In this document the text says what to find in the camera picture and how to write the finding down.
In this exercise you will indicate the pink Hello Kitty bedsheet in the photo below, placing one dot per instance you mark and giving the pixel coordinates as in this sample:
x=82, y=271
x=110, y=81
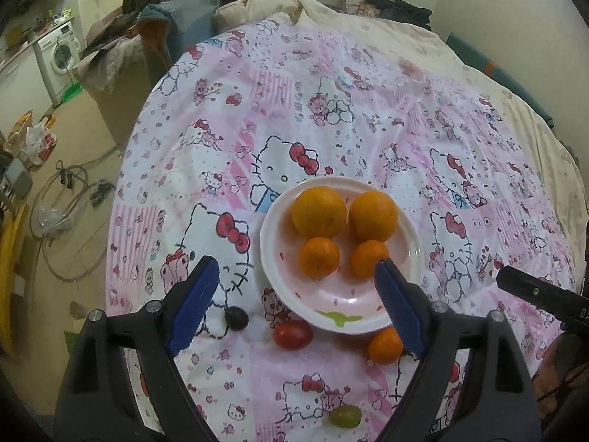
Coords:
x=267, y=106

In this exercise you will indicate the large orange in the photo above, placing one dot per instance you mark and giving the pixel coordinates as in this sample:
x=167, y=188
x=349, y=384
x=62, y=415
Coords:
x=372, y=216
x=319, y=211

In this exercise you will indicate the white red plastic bag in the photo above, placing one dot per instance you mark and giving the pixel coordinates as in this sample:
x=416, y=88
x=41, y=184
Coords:
x=40, y=141

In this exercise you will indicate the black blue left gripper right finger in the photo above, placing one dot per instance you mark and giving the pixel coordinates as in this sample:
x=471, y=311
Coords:
x=471, y=381

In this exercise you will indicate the yellow plastic object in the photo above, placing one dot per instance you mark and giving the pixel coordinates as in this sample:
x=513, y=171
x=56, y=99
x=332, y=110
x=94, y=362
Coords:
x=12, y=229

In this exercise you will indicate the pile of clothes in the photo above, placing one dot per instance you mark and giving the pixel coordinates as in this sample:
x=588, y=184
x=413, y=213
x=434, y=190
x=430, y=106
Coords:
x=147, y=33

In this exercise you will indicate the green grape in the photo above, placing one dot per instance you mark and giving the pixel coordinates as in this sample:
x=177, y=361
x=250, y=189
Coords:
x=345, y=416

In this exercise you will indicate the red cherry tomato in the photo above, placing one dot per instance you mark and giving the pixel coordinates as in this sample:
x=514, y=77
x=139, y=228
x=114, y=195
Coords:
x=293, y=335

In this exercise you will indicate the small tangerine off plate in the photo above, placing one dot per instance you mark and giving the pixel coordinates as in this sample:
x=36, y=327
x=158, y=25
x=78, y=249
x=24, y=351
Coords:
x=385, y=347

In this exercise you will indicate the white pink strawberry plate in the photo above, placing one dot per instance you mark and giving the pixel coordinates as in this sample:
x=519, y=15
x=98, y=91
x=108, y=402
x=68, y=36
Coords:
x=338, y=303

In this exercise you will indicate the dark clothes at headboard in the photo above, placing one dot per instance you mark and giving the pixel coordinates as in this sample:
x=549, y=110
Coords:
x=393, y=10

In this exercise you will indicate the small tangerine left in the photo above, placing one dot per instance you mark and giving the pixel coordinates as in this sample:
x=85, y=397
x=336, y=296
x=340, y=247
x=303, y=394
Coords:
x=319, y=257

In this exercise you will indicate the large orange right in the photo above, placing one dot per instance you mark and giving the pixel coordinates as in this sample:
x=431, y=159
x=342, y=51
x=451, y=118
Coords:
x=372, y=216

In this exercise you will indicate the small tangerine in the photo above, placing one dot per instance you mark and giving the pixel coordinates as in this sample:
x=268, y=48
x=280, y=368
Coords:
x=365, y=257
x=319, y=257

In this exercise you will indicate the small tangerine right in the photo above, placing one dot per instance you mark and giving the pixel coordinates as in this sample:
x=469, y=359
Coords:
x=365, y=257

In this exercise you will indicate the dark purple grape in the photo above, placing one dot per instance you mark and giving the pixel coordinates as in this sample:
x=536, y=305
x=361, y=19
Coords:
x=236, y=318

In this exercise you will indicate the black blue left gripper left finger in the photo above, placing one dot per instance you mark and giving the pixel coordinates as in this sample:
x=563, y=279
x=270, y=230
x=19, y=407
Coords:
x=96, y=401

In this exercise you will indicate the large orange left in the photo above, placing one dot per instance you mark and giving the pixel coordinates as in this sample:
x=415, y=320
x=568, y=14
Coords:
x=319, y=211

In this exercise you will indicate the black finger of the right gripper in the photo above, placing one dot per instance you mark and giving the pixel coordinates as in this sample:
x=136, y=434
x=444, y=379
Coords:
x=570, y=308

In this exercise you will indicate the white washing machine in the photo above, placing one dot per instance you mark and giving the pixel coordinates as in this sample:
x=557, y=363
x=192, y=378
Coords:
x=57, y=54

